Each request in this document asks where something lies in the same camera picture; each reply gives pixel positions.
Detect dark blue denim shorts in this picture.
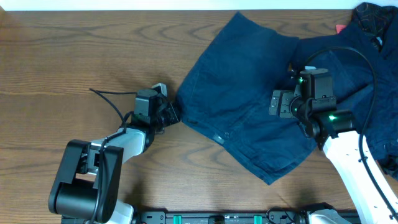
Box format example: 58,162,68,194
176,13,315,184

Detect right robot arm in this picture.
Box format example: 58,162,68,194
269,68,397,223

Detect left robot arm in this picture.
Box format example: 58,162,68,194
48,83,180,223

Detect dark blue shirt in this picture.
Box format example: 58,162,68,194
290,21,398,162

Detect small red tag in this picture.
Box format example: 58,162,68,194
335,24,346,34

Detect dark patterned garment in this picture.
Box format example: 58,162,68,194
352,3,397,179

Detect left black cable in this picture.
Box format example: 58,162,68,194
89,88,137,131

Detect black cable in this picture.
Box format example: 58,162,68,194
303,45,398,215
89,88,137,131

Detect right black cable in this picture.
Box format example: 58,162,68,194
303,45,398,215

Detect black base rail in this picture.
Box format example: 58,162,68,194
133,208,361,224

